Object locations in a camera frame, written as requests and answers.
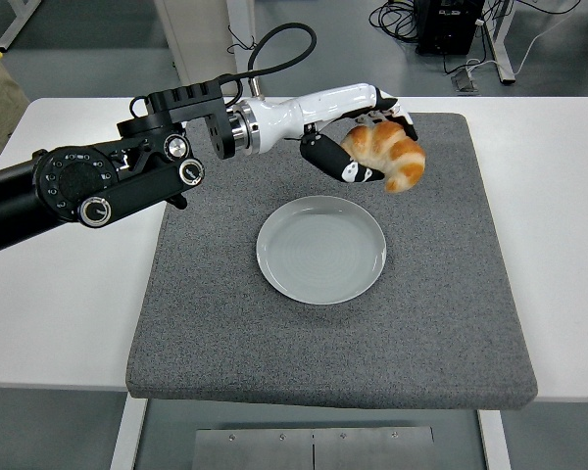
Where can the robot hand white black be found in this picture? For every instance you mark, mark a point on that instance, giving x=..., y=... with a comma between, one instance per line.
x=313, y=110

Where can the croissant bread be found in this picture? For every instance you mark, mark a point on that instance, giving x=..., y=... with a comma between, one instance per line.
x=397, y=152

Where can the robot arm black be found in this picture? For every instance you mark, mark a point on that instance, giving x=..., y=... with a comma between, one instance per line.
x=127, y=196

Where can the grey round plate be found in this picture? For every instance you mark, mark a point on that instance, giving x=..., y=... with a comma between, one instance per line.
x=323, y=254

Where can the grey metal plate with screws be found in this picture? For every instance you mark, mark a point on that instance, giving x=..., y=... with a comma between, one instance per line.
x=255, y=450

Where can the small grey foot pedal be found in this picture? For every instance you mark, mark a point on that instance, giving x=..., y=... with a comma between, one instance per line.
x=465, y=82

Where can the black computer box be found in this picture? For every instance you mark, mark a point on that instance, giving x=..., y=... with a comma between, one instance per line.
x=446, y=29

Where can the grey felt mat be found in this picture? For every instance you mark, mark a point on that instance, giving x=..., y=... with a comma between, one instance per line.
x=323, y=352

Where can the white slanted desk leg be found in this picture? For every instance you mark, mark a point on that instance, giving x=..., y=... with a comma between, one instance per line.
x=14, y=24

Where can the person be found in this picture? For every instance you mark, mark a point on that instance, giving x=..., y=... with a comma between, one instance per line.
x=0, y=103

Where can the white table leg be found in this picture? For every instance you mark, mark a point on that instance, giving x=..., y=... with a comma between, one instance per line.
x=495, y=440
x=127, y=436

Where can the white desk frame leg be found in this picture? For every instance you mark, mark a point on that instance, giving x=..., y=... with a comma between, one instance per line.
x=501, y=44

